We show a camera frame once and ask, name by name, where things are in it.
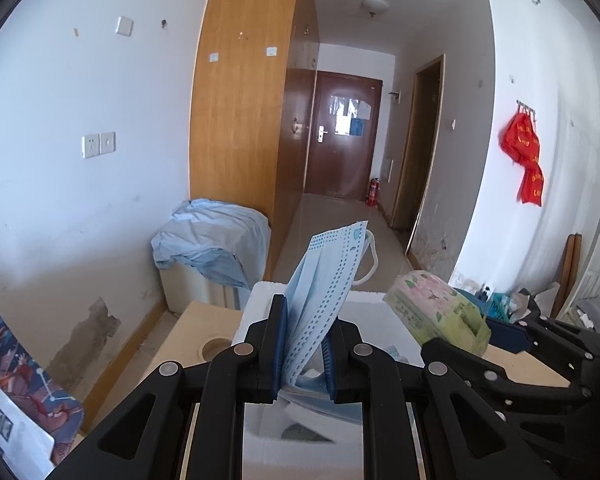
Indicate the red cloth bag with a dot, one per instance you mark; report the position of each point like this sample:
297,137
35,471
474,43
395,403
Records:
532,185
519,135

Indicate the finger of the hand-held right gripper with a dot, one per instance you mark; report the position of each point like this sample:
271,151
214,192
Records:
530,385
560,336

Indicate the colourful patterned bag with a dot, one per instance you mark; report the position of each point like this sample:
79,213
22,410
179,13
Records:
25,375

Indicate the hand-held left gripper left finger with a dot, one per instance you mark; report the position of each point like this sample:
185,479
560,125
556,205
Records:
278,347

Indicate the leaning wooden boards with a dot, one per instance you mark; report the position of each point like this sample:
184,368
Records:
567,270

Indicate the light blue cloth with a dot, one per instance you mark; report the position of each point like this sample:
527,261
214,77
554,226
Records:
210,235

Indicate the white double wall socket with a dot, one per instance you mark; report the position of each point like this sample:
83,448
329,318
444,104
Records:
99,144

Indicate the printed paper sheet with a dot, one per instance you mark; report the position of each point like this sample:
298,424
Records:
10,435

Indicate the round ceiling lamp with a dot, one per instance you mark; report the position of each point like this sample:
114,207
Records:
375,6

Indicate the wooden wardrobe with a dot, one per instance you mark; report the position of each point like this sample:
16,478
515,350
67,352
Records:
240,110

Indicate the wooden side door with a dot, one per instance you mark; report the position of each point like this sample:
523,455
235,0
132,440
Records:
420,160

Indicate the blue face mask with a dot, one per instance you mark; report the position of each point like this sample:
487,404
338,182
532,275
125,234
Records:
325,285

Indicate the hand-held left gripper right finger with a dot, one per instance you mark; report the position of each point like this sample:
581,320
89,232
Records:
329,362

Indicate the dark brown entrance door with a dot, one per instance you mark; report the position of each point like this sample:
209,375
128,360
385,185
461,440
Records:
340,160

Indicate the white wall switch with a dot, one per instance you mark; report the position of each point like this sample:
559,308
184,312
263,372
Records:
124,26

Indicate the metal wall hook rack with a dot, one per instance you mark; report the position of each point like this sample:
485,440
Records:
526,107

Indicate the red fire extinguisher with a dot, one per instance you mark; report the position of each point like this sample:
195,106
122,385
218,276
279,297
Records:
373,192

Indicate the white foam box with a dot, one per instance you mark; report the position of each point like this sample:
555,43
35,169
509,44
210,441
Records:
375,320

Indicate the green tissue packet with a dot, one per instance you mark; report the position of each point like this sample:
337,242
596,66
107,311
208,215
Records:
430,302

